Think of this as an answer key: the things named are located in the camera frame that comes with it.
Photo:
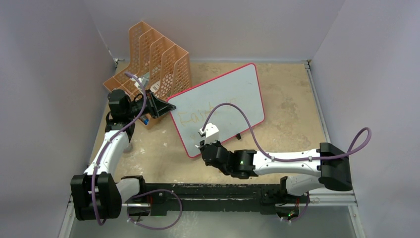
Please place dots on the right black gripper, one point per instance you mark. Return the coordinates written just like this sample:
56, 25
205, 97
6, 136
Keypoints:
216, 144

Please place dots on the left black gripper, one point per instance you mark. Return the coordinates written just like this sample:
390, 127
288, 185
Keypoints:
156, 107

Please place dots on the pink framed whiteboard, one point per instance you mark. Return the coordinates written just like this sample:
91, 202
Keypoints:
227, 101

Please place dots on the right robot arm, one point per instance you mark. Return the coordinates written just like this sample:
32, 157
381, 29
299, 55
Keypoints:
326, 166

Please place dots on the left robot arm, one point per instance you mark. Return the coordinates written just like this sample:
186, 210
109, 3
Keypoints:
96, 196

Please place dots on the clear plastic jar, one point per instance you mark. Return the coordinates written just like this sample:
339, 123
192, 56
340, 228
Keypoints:
144, 119

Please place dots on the orange plastic file organizer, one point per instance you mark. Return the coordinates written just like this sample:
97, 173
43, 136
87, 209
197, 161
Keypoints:
157, 58

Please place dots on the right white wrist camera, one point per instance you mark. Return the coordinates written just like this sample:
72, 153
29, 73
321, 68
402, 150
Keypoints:
210, 133

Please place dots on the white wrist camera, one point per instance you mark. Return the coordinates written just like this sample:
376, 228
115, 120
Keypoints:
210, 133
144, 80

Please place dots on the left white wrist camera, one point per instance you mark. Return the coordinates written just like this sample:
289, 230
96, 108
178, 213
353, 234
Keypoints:
144, 80

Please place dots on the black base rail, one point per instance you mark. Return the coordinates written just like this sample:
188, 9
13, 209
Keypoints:
266, 199

